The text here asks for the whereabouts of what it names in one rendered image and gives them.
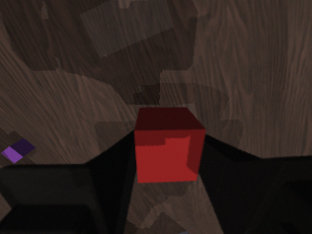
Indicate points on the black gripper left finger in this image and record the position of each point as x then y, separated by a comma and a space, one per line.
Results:
104, 183

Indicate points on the red block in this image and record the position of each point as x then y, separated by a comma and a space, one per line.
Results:
168, 145

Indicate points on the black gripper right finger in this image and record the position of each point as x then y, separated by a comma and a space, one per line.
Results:
241, 186

